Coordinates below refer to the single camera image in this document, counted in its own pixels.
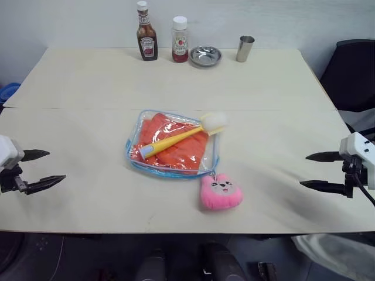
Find metal cup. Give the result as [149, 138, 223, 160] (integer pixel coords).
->
[236, 35, 255, 63]

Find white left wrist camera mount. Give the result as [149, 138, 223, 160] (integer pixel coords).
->
[0, 133, 25, 173]

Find blue plastic container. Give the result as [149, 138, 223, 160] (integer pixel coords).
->
[0, 83, 22, 107]

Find white cloth bundle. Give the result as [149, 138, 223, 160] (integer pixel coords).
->
[290, 233, 375, 281]

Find black office chair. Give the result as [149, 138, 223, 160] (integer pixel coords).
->
[319, 39, 375, 136]

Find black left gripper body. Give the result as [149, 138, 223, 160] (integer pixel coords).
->
[0, 165, 29, 196]

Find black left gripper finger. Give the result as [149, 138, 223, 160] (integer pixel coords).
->
[21, 149, 51, 163]
[24, 174, 67, 196]

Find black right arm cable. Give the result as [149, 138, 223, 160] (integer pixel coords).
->
[353, 163, 375, 207]

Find dark ketchup bottle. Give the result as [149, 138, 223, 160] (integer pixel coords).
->
[135, 1, 159, 62]

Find orange cloth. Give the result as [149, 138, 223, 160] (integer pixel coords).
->
[131, 112, 209, 171]

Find clear red sauce bottle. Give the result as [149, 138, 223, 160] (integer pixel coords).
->
[172, 16, 190, 63]

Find yellow toy toothbrush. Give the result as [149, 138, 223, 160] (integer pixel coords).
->
[139, 112, 229, 159]

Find clear pouch with orange cloth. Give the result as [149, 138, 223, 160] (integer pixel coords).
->
[125, 109, 221, 180]

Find dark rounded robot foot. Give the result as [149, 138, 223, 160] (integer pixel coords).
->
[199, 242, 246, 281]
[137, 248, 166, 281]

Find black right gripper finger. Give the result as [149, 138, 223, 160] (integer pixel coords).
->
[299, 180, 347, 196]
[305, 150, 344, 163]

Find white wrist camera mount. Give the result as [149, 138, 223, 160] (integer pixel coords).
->
[339, 131, 375, 190]
[0, 133, 25, 173]

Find round metal dish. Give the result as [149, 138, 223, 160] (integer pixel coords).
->
[189, 45, 223, 68]

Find pink plush bunny keychain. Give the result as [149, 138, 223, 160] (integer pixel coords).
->
[200, 173, 244, 210]

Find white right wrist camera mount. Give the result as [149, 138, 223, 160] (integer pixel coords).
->
[339, 131, 375, 190]

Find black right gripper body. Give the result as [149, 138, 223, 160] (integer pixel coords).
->
[341, 155, 368, 199]

